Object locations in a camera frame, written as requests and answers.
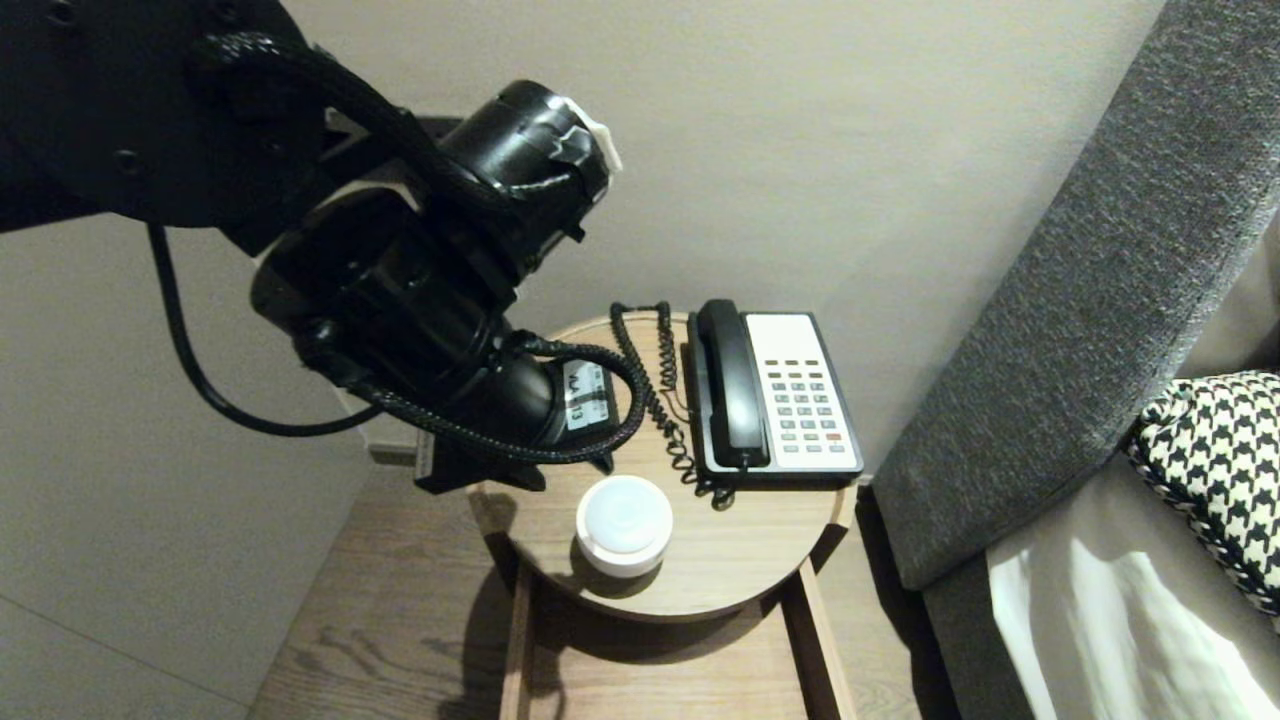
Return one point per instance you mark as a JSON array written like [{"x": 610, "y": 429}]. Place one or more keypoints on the beige bed sheet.
[{"x": 1100, "y": 620}]

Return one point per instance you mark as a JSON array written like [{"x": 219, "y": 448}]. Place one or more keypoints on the black telephone handset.
[{"x": 730, "y": 380}]

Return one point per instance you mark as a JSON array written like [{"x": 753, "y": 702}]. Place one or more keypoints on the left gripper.
[{"x": 530, "y": 410}]

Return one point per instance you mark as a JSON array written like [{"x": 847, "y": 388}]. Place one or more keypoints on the round wooden side table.
[{"x": 720, "y": 560}]

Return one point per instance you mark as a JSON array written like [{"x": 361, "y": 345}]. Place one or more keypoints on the black white houndstooth pillow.
[{"x": 1220, "y": 450}]

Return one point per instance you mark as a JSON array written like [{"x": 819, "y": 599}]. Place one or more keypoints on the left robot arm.
[{"x": 100, "y": 100}]

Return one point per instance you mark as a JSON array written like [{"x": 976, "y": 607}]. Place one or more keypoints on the white round device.
[{"x": 625, "y": 525}]

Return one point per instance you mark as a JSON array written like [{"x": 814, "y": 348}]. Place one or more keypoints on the grey upholstered headboard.
[{"x": 1100, "y": 300}]

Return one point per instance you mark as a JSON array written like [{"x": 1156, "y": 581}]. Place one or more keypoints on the black and white telephone base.
[{"x": 800, "y": 400}]

